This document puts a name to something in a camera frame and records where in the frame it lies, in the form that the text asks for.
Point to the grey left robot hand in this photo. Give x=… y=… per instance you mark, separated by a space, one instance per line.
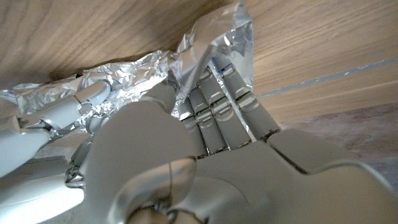
x=217 y=161

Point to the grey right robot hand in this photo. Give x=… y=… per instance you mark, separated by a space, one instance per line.
x=53 y=115

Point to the aluminum foil sheet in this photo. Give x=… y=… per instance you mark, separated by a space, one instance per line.
x=149 y=68

